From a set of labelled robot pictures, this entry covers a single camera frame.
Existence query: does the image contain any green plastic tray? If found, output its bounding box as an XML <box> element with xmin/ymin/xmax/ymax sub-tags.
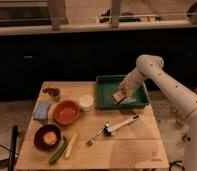
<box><xmin>96</xmin><ymin>75</ymin><xmax>150</xmax><ymax>110</ymax></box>

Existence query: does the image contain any white cup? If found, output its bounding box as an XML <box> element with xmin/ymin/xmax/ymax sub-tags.
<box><xmin>78</xmin><ymin>95</ymin><xmax>94</xmax><ymax>112</ymax></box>

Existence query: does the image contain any orange bowl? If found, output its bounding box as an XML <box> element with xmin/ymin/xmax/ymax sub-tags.
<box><xmin>53</xmin><ymin>100</ymin><xmax>80</xmax><ymax>126</ymax></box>

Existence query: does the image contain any pale yellow vegetable stick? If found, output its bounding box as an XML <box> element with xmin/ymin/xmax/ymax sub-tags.
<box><xmin>65</xmin><ymin>132</ymin><xmax>79</xmax><ymax>159</ymax></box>

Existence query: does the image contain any grey folded cloth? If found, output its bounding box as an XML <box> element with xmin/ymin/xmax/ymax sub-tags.
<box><xmin>119</xmin><ymin>97</ymin><xmax>137</xmax><ymax>105</ymax></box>

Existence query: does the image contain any orange round toy food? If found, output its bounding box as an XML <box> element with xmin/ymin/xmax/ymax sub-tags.
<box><xmin>43</xmin><ymin>131</ymin><xmax>57</xmax><ymax>145</ymax></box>

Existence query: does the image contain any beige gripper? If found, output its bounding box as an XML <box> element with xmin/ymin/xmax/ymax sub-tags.
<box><xmin>119</xmin><ymin>75</ymin><xmax>137</xmax><ymax>98</ymax></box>

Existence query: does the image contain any small bowl with grapes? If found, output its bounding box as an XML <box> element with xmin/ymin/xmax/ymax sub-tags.
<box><xmin>43</xmin><ymin>88</ymin><xmax>60</xmax><ymax>102</ymax></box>

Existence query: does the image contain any white-handled brush tool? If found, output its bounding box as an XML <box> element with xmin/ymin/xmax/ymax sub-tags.
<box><xmin>103</xmin><ymin>115</ymin><xmax>140</xmax><ymax>136</ymax></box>

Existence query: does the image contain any black stand pole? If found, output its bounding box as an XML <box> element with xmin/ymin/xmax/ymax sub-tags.
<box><xmin>8</xmin><ymin>125</ymin><xmax>19</xmax><ymax>171</ymax></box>

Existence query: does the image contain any silver fork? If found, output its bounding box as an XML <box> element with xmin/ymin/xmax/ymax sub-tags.
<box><xmin>86</xmin><ymin>122</ymin><xmax>109</xmax><ymax>146</ymax></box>

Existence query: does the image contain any blue sponge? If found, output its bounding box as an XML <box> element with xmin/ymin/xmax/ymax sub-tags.
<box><xmin>33</xmin><ymin>101</ymin><xmax>51</xmax><ymax>121</ymax></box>

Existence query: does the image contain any wooden black-base eraser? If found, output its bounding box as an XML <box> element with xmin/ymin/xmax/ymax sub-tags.
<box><xmin>112</xmin><ymin>91</ymin><xmax>127</xmax><ymax>103</ymax></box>

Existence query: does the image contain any green cucumber toy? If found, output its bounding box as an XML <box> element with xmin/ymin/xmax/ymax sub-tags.
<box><xmin>49</xmin><ymin>136</ymin><xmax>68</xmax><ymax>165</ymax></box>

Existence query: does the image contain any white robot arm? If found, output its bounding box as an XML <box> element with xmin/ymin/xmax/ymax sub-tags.
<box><xmin>120</xmin><ymin>54</ymin><xmax>197</xmax><ymax>171</ymax></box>

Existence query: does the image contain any dark red bowl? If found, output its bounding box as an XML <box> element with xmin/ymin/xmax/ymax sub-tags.
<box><xmin>34</xmin><ymin>124</ymin><xmax>61</xmax><ymax>151</ymax></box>

